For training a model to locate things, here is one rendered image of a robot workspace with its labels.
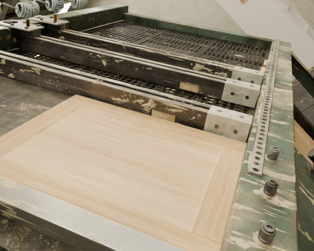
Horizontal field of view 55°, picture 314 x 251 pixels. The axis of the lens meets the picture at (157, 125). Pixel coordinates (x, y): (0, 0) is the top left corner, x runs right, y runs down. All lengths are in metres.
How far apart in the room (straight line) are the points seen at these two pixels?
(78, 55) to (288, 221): 1.05
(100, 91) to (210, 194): 0.52
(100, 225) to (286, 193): 0.38
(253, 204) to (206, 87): 0.63
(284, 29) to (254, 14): 0.46
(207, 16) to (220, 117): 5.45
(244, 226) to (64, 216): 0.31
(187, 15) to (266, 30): 2.20
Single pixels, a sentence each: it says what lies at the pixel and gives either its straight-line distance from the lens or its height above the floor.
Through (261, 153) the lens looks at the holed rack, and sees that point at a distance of 0.78.
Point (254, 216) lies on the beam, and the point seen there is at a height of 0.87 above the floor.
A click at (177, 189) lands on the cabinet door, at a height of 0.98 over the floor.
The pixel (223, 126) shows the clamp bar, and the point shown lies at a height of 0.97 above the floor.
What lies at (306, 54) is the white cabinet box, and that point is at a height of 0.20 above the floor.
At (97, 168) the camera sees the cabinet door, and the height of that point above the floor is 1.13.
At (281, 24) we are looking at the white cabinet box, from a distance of 4.62.
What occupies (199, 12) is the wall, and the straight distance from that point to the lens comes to 6.31.
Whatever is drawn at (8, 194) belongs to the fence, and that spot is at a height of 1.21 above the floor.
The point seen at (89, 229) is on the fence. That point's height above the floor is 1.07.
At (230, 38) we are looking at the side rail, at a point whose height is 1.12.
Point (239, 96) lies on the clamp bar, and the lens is 1.14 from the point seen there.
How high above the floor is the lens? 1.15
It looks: 3 degrees down
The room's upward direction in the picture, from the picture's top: 44 degrees counter-clockwise
